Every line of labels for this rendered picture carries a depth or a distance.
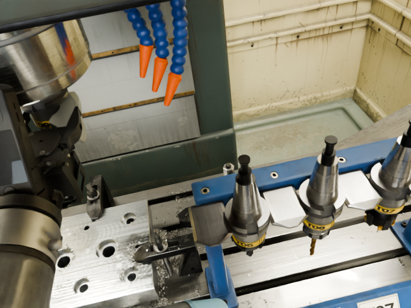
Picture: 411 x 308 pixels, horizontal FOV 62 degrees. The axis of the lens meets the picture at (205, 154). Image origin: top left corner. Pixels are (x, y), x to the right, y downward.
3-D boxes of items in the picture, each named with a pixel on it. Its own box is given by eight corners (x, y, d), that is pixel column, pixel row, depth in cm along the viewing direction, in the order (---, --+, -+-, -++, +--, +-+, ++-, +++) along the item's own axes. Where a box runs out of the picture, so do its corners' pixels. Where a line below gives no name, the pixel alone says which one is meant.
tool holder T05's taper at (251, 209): (258, 195, 50) (257, 162, 45) (266, 220, 47) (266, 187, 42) (228, 201, 50) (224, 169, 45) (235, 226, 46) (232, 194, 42)
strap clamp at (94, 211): (114, 239, 86) (93, 202, 76) (101, 242, 86) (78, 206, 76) (114, 200, 96) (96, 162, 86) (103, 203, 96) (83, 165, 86)
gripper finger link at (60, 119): (84, 119, 51) (60, 163, 45) (68, 85, 47) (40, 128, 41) (103, 118, 51) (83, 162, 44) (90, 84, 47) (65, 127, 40)
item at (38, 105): (71, 83, 48) (64, 66, 46) (65, 107, 43) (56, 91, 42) (27, 91, 48) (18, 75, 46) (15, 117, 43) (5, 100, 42)
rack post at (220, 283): (239, 307, 70) (228, 223, 50) (213, 313, 70) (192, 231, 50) (227, 264, 78) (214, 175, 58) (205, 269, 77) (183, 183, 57)
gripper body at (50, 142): (32, 179, 46) (8, 261, 37) (-3, 131, 40) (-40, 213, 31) (88, 168, 46) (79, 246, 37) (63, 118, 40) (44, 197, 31)
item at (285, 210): (311, 224, 47) (312, 220, 47) (274, 233, 47) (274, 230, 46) (292, 187, 52) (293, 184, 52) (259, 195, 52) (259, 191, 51)
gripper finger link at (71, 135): (59, 117, 45) (30, 164, 39) (54, 106, 44) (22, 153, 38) (93, 115, 44) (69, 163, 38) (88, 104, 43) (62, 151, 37)
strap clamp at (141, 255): (203, 271, 77) (193, 234, 67) (145, 285, 76) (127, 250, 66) (200, 258, 80) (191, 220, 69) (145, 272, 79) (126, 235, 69)
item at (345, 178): (387, 206, 48) (388, 203, 47) (351, 215, 47) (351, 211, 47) (361, 172, 53) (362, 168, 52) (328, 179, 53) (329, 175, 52)
